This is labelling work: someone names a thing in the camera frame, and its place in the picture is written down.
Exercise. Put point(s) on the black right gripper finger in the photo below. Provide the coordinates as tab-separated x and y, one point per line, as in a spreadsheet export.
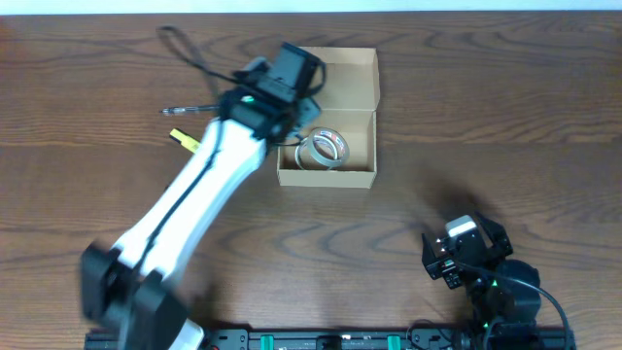
428	255
495	232

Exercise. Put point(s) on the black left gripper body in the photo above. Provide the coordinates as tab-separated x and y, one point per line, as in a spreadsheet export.
309	108

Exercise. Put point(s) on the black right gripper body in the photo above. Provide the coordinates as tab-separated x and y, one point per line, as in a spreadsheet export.
444	265

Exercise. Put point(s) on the white masking tape roll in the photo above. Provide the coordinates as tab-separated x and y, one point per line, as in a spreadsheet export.
303	157

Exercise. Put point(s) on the clear adhesive tape roll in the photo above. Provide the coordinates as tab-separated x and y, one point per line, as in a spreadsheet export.
339	145

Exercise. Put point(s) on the yellow highlighter marker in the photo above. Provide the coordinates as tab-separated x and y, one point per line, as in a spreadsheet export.
185	140

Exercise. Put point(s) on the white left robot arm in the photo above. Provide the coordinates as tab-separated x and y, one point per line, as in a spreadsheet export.
128	290

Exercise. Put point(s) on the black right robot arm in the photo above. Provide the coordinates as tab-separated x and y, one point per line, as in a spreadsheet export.
504	294

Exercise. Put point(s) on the open cardboard box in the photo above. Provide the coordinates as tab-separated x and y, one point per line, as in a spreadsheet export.
349	100

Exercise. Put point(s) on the black ballpoint pen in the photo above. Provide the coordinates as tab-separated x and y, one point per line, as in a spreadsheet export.
171	111

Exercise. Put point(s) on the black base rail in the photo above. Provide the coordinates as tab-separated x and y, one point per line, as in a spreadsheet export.
423	338

